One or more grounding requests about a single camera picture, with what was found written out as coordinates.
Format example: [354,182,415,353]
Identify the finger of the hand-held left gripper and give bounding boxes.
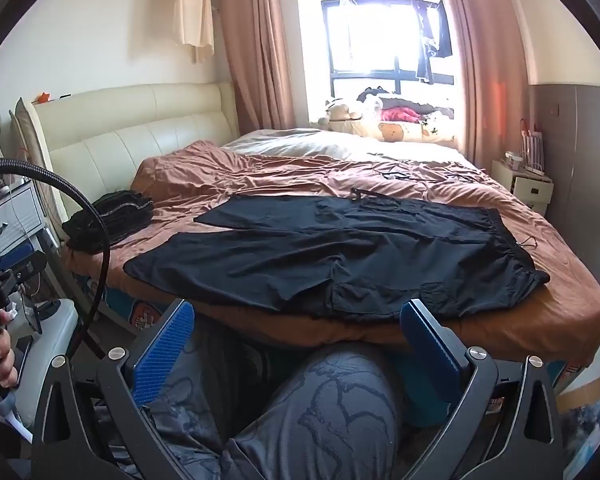
[0,247,48,287]

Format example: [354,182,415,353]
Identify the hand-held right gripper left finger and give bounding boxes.
[30,299,221,480]

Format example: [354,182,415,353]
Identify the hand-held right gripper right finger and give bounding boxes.
[399,299,566,480]

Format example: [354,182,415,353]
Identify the black pants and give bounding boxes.
[123,187,551,321]

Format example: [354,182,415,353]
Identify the grey bedside cabinet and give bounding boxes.
[0,180,48,256]

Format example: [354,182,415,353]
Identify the pile of folded dark clothes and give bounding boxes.
[61,190,155,253]

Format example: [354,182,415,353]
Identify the person's right leg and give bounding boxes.
[220,342,406,480]

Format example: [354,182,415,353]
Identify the cream padded headboard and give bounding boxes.
[10,81,241,241]

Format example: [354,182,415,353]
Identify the white nightstand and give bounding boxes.
[491,160,555,217]

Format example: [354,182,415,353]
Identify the brown blanket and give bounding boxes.
[62,140,600,366]

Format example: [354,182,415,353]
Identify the white rack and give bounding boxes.
[520,119,548,176]

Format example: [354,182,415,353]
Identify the red cloth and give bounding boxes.
[380,107,423,123]

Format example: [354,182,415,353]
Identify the cream duvet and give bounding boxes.
[220,127,473,166]

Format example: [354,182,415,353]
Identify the white plush toy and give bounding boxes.
[317,100,363,128]

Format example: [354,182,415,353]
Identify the dark clothes heap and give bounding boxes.
[355,87,456,111]

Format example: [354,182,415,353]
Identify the pink curtain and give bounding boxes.
[430,0,531,168]
[215,0,297,136]

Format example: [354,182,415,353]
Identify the cream hanging cloth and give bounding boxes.
[172,0,216,63]

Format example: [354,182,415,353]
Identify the window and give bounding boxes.
[321,0,456,98]

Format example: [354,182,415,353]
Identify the black braided cable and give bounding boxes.
[0,159,112,361]

